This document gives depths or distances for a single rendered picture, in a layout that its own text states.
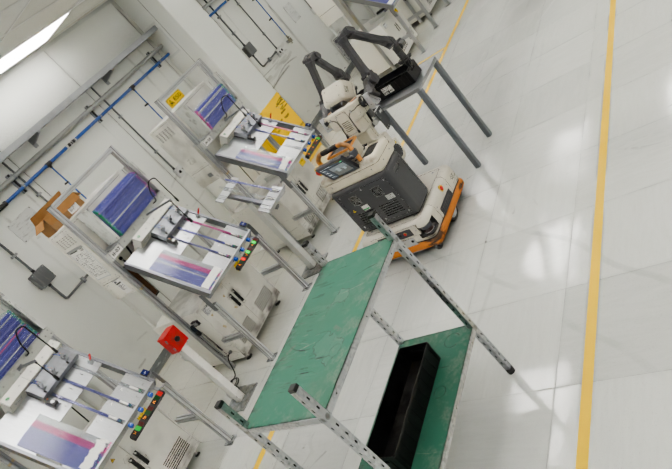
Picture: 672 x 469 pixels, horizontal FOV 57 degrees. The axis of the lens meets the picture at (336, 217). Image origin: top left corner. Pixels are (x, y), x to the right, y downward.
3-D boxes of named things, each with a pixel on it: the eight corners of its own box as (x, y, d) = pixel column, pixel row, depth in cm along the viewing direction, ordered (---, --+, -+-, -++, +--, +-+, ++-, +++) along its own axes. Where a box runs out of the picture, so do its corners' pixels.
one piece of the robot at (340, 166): (370, 169, 410) (346, 155, 397) (334, 186, 434) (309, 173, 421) (371, 154, 415) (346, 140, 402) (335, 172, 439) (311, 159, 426)
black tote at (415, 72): (361, 113, 498) (352, 102, 494) (367, 101, 509) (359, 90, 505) (415, 82, 459) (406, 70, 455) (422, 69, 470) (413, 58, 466)
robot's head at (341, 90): (344, 97, 425) (339, 77, 428) (323, 110, 439) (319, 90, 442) (358, 99, 435) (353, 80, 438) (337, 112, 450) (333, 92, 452)
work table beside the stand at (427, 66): (480, 167, 475) (418, 87, 447) (410, 195, 523) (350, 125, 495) (492, 133, 505) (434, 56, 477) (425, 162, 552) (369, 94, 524)
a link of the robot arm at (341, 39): (329, 38, 432) (336, 30, 424) (341, 32, 440) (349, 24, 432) (367, 91, 434) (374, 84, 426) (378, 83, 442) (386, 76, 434)
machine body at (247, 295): (285, 296, 545) (236, 249, 524) (251, 361, 497) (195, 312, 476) (240, 313, 587) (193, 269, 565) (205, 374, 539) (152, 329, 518)
